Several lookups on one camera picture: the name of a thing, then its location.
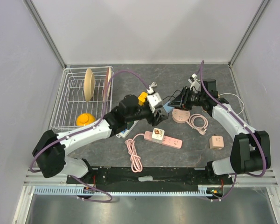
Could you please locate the white cube socket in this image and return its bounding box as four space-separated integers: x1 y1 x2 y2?
152 128 165 143

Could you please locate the orange bowl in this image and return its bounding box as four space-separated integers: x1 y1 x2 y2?
76 113 96 126

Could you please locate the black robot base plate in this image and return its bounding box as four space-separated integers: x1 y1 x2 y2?
66 166 234 193

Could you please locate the blue charger adapter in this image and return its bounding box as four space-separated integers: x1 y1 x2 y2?
163 101 174 113

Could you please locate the yellow cube socket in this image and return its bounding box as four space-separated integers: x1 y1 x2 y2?
138 92 147 106

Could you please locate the white charging cable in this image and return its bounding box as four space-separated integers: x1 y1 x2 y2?
218 92 245 115

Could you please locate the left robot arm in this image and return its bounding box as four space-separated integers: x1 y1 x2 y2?
32 93 168 183

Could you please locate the beige plate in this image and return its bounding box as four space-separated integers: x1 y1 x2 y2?
84 68 95 102

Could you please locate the white multicolour power strip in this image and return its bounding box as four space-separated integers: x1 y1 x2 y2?
116 120 138 139

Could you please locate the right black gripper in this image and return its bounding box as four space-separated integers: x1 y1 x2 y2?
168 86 205 111

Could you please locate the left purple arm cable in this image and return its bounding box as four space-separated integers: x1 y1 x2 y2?
29 70 152 203

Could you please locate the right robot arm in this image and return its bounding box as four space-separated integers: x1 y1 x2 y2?
168 79 271 184

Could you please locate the pink bundled power cord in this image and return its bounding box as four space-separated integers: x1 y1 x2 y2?
125 133 146 173

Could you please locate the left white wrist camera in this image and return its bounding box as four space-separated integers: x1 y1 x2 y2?
147 86 162 112

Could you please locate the pink round power socket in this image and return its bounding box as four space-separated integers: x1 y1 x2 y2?
172 109 190 124

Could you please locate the grey slotted cable duct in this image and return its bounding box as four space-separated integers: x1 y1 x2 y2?
33 185 212 197

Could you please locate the pink rimmed plate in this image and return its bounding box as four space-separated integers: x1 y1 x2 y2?
103 67 112 103

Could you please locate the pink long power strip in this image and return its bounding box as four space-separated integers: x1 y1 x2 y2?
144 131 182 149

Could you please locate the white wire dish rack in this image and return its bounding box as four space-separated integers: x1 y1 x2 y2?
50 66 114 133

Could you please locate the pink coiled cable with plug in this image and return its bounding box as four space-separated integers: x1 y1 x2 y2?
189 113 209 136

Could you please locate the pink cube socket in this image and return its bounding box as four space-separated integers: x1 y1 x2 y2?
209 135 224 150

